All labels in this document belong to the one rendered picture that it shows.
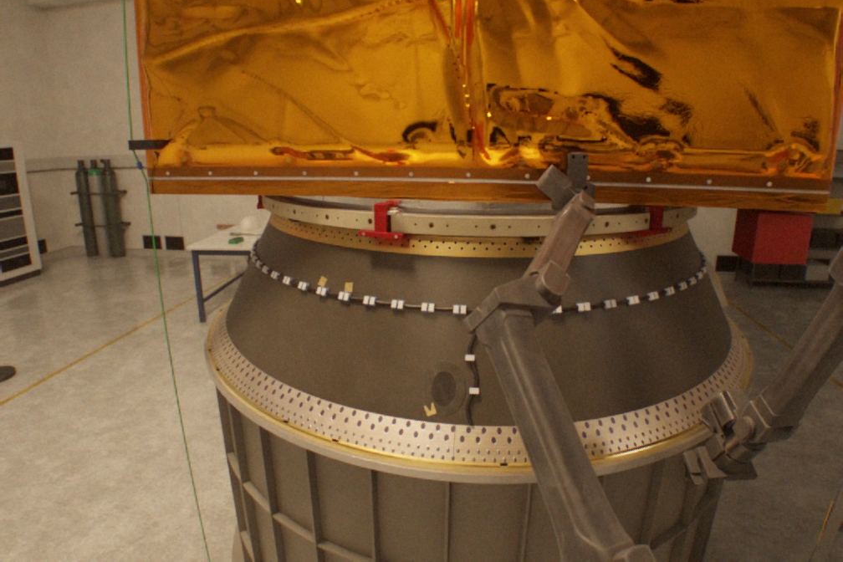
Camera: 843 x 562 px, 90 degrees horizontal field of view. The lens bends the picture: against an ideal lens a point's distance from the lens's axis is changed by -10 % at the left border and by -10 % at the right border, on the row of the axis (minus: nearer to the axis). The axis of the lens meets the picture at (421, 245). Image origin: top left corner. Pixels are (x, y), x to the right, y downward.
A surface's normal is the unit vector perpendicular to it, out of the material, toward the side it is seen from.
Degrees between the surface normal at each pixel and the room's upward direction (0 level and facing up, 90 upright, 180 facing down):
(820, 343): 91
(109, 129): 90
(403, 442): 43
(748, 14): 89
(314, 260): 62
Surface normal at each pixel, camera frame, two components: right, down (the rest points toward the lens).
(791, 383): -1.00, 0.04
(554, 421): 0.44, -0.65
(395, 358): -0.26, -0.26
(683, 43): -0.20, 0.20
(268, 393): -0.43, -0.59
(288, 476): -0.58, 0.18
